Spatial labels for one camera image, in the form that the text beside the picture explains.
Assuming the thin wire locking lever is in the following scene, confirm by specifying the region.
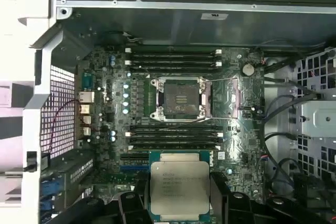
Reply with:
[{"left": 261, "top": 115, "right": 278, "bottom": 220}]
[{"left": 157, "top": 118, "right": 209, "bottom": 132}]

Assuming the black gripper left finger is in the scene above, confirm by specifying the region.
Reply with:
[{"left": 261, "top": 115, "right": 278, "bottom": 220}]
[{"left": 51, "top": 172, "right": 151, "bottom": 224}]

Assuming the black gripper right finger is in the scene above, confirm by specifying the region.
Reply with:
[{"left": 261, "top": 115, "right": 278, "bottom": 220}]
[{"left": 209, "top": 171, "right": 332, "bottom": 224}]

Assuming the CPU socket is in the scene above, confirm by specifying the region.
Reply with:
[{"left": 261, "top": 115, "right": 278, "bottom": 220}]
[{"left": 151, "top": 76, "right": 211, "bottom": 123}]

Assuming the metal socket cover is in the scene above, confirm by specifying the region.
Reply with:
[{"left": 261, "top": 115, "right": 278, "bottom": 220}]
[{"left": 202, "top": 76, "right": 241, "bottom": 120}]

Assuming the black grey PC case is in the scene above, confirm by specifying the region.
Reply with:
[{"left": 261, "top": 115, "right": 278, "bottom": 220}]
[{"left": 18, "top": 0, "right": 336, "bottom": 224}]

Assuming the black expansion slot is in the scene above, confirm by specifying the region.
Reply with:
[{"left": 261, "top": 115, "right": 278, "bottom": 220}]
[{"left": 120, "top": 152, "right": 150, "bottom": 160}]

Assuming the round coin cell battery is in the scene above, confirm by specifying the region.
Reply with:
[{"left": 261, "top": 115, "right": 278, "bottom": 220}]
[{"left": 240, "top": 62, "right": 256, "bottom": 78}]

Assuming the white warning sticker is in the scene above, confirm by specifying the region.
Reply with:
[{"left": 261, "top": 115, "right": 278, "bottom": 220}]
[{"left": 200, "top": 12, "right": 229, "bottom": 22}]

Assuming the silver metal drive cage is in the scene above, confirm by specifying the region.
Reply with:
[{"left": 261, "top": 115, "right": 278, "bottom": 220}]
[{"left": 287, "top": 47, "right": 336, "bottom": 183}]

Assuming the green motherboard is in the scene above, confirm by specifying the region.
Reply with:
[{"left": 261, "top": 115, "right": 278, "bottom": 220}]
[{"left": 90, "top": 45, "right": 266, "bottom": 224}]

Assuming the silver square CPU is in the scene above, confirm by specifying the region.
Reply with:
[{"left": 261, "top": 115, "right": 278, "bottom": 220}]
[{"left": 149, "top": 152, "right": 211, "bottom": 222}]

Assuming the blue expansion slot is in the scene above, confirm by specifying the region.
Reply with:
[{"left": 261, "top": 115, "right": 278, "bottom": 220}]
[{"left": 119, "top": 165, "right": 150, "bottom": 172}]

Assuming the thick black cable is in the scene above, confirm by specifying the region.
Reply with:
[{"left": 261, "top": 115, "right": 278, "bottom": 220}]
[{"left": 264, "top": 73, "right": 325, "bottom": 100}]

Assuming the grey parts rack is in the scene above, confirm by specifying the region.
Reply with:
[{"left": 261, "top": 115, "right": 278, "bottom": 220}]
[{"left": 0, "top": 80, "right": 36, "bottom": 204}]

